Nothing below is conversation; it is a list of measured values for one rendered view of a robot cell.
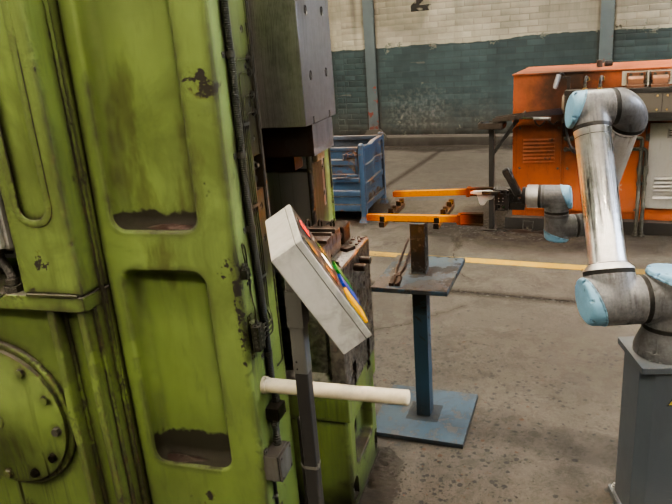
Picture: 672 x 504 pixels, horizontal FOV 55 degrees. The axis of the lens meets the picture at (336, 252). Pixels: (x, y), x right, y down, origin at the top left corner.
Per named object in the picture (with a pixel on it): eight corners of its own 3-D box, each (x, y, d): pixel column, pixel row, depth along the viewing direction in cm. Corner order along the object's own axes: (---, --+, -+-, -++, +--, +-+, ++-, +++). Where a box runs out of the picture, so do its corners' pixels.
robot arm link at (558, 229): (577, 243, 247) (578, 211, 243) (546, 245, 247) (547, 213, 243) (569, 236, 255) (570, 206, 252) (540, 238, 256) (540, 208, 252)
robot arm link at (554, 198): (571, 213, 241) (572, 187, 238) (536, 212, 246) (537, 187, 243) (572, 207, 250) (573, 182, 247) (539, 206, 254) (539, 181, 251)
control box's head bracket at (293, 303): (339, 313, 166) (335, 263, 162) (323, 336, 154) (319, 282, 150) (300, 311, 169) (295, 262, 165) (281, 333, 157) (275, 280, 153)
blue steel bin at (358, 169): (389, 202, 661) (385, 131, 639) (367, 223, 589) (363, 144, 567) (281, 201, 699) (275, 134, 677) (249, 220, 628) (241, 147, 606)
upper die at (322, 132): (333, 145, 212) (331, 116, 209) (314, 156, 194) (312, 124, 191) (218, 148, 225) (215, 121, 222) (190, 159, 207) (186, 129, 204)
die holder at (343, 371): (375, 346, 248) (368, 235, 235) (348, 398, 214) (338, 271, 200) (242, 337, 265) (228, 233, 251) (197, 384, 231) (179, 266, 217)
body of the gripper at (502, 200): (492, 210, 253) (524, 211, 248) (492, 189, 250) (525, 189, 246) (495, 205, 260) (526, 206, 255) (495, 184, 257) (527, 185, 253)
